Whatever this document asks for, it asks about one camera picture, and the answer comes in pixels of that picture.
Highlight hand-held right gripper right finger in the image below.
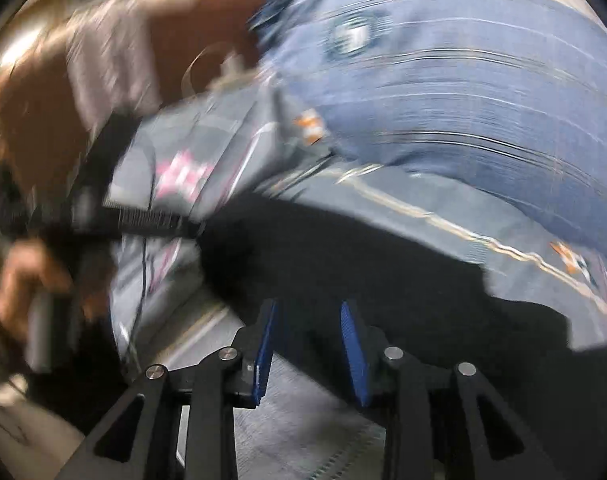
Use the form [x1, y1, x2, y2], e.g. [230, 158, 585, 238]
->
[339, 300, 559, 480]

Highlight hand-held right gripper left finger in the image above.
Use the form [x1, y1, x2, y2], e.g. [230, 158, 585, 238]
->
[53, 297, 280, 480]

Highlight black pants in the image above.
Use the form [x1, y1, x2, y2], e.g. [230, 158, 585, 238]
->
[198, 204, 607, 411]

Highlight person's left hand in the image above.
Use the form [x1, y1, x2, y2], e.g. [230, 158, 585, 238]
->
[0, 242, 74, 332]

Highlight grey star print bedsheet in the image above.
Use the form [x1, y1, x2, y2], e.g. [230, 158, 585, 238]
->
[103, 90, 607, 480]

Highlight brown headboard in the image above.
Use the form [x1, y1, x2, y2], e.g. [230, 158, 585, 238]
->
[0, 0, 269, 201]

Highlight grey hanging cloth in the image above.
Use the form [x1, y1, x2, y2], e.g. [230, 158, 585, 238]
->
[63, 5, 159, 126]

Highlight blue plaid pillow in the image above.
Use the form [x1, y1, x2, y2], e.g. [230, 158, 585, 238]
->
[248, 0, 607, 271]

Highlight black cable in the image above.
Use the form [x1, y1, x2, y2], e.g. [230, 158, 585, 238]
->
[126, 135, 159, 366]

